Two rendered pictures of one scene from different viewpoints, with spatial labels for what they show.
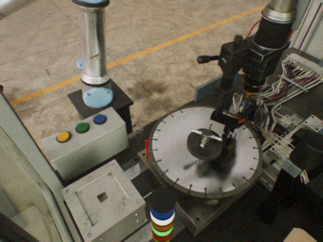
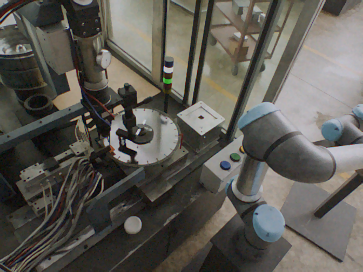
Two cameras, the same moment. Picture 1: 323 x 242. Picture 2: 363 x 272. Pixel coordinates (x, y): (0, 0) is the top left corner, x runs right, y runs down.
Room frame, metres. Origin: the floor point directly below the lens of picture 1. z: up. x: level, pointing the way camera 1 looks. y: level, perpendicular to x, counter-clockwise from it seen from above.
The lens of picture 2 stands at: (1.21, -0.12, 1.83)
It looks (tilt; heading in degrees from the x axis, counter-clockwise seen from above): 49 degrees down; 168
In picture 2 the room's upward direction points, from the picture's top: 8 degrees clockwise
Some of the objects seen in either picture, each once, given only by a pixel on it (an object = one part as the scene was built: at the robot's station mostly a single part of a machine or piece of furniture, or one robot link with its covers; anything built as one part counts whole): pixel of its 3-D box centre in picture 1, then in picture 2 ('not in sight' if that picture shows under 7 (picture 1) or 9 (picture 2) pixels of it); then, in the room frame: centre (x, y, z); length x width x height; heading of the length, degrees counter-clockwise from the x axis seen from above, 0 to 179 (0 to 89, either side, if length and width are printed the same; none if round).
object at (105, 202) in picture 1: (106, 207); (199, 127); (0.29, 0.17, 0.82); 0.18 x 0.18 x 0.15; 37
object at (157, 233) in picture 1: (162, 222); (167, 79); (0.16, 0.00, 1.05); 0.05 x 0.04 x 0.03; 37
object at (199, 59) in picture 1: (215, 60); (140, 100); (0.50, -0.14, 1.21); 0.08 x 0.06 x 0.03; 127
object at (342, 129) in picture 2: not in sight; (342, 131); (0.67, 0.57, 1.21); 0.11 x 0.11 x 0.08; 18
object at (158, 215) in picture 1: (162, 203); (168, 61); (0.16, 0.00, 1.14); 0.05 x 0.04 x 0.03; 37
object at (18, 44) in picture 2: not in sight; (28, 68); (-0.07, -0.74, 0.93); 0.31 x 0.31 x 0.36
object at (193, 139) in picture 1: (204, 141); (141, 131); (0.44, -0.14, 0.96); 0.11 x 0.11 x 0.03
